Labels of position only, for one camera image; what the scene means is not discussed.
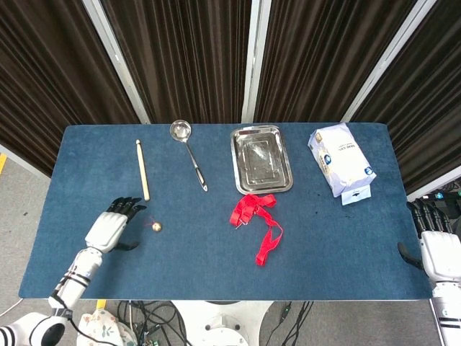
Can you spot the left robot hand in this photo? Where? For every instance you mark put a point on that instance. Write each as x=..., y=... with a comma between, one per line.
x=107, y=227

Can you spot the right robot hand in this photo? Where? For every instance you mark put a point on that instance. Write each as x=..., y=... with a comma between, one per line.
x=437, y=248

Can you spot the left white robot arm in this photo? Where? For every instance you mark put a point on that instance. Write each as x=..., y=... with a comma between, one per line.
x=54, y=299

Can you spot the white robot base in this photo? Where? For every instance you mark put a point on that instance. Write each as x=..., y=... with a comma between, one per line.
x=219, y=322

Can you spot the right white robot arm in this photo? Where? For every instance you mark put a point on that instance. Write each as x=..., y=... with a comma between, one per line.
x=446, y=313

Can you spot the wooden stick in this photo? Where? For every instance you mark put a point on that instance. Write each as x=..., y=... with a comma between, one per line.
x=142, y=169

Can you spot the floral cloth bag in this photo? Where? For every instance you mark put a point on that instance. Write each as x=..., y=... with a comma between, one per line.
x=102, y=328

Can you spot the blue table mat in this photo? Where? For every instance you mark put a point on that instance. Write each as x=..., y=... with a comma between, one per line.
x=223, y=216

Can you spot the white tissue pack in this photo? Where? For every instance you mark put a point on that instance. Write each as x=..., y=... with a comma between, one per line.
x=340, y=160

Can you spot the rectangular steel tray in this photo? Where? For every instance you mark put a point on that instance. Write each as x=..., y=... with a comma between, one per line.
x=261, y=158

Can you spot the dark pleated curtain screen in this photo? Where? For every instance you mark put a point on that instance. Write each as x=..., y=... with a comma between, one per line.
x=230, y=61

